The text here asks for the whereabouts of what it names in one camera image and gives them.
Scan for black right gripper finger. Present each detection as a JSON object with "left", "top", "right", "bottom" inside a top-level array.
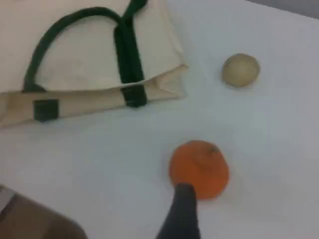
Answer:
[{"left": 156, "top": 183, "right": 201, "bottom": 239}]

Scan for white canvas bag green handles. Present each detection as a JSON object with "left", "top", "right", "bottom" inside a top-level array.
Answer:
[{"left": 0, "top": 0, "right": 189, "bottom": 129}]

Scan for orange tangerine with stem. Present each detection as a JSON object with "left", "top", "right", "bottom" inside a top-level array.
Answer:
[{"left": 168, "top": 139, "right": 230, "bottom": 200}]

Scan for beige round bun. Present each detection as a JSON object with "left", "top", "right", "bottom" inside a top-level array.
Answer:
[{"left": 221, "top": 52, "right": 261, "bottom": 88}]

